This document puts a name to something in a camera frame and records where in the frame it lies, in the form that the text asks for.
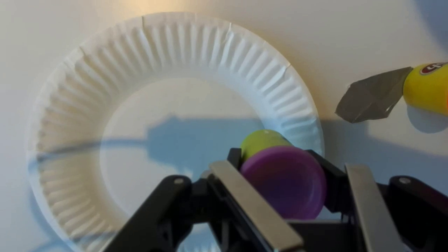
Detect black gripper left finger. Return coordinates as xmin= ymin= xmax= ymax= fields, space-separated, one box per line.
xmin=103 ymin=146 xmax=305 ymax=252

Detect white paper plate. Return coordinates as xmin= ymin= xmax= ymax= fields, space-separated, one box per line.
xmin=25 ymin=11 xmax=326 ymax=252

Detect yellow cup with purple lid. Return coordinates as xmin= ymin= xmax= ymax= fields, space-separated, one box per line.
xmin=239 ymin=128 xmax=327 ymax=221

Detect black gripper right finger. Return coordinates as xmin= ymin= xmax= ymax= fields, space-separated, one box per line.
xmin=306 ymin=148 xmax=448 ymax=252

